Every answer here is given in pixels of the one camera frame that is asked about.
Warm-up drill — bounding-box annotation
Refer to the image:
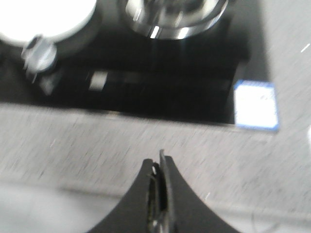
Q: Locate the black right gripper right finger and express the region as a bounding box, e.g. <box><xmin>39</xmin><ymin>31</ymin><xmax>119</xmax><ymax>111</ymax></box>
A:
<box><xmin>159</xmin><ymin>150</ymin><xmax>238</xmax><ymax>233</ymax></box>

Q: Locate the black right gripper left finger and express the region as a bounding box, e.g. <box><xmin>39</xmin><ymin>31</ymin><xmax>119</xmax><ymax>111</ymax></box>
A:
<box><xmin>89</xmin><ymin>159</ymin><xmax>160</xmax><ymax>233</ymax></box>

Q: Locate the white round plate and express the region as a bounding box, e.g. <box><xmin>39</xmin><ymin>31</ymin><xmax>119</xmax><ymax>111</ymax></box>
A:
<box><xmin>0</xmin><ymin>0</ymin><xmax>97</xmax><ymax>46</ymax></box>

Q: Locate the blue white label sticker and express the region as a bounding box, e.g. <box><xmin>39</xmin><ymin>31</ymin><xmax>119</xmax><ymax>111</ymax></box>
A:
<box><xmin>233</xmin><ymin>80</ymin><xmax>279</xmax><ymax>132</ymax></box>

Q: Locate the black glass stove top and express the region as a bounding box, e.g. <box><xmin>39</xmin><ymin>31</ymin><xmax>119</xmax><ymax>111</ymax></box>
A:
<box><xmin>0</xmin><ymin>0</ymin><xmax>271</xmax><ymax>125</ymax></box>

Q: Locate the silver right stove knob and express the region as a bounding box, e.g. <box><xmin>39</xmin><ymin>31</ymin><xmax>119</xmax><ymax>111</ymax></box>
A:
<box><xmin>21</xmin><ymin>34</ymin><xmax>57</xmax><ymax>76</ymax></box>

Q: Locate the right black gas burner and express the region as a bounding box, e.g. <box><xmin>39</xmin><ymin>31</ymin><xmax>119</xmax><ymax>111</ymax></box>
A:
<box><xmin>119</xmin><ymin>0</ymin><xmax>229</xmax><ymax>40</ymax></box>

